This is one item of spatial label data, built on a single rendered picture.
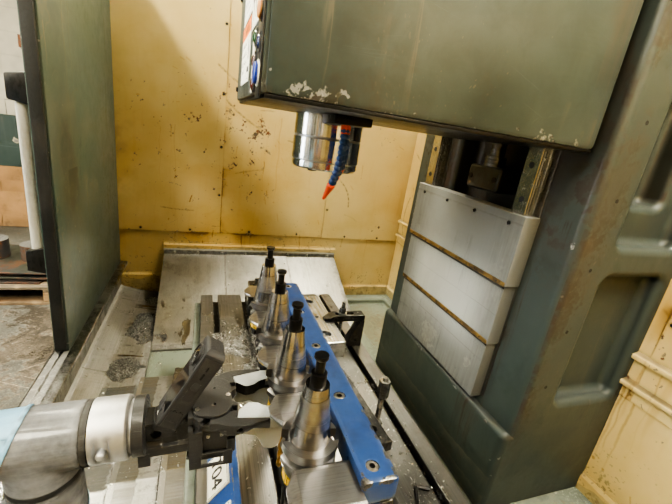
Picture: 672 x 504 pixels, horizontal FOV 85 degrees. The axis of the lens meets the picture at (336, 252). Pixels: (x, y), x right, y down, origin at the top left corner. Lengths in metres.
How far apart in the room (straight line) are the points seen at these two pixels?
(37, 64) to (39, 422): 0.86
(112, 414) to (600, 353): 1.14
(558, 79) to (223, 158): 1.46
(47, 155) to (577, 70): 1.19
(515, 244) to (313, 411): 0.70
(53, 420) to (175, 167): 1.49
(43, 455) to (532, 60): 0.87
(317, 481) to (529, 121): 0.66
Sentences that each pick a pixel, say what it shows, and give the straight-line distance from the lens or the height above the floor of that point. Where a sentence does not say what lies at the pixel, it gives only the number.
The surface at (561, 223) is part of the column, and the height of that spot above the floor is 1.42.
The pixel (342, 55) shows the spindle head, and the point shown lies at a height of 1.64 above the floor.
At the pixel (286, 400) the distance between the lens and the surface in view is 0.50.
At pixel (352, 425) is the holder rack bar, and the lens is 0.47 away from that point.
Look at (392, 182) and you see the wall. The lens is 2.15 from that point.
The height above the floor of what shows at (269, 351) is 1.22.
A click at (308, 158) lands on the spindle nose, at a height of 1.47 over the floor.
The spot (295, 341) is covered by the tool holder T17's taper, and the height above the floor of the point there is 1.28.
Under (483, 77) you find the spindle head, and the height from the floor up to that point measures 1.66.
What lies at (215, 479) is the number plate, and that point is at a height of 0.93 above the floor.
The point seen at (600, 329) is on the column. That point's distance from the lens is 1.21.
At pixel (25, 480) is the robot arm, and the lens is 0.57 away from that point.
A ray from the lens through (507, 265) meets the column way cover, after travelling 0.99.
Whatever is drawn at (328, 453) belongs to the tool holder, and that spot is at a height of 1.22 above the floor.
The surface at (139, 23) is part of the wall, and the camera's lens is 1.93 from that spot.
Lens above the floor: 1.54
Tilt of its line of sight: 18 degrees down
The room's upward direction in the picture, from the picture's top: 9 degrees clockwise
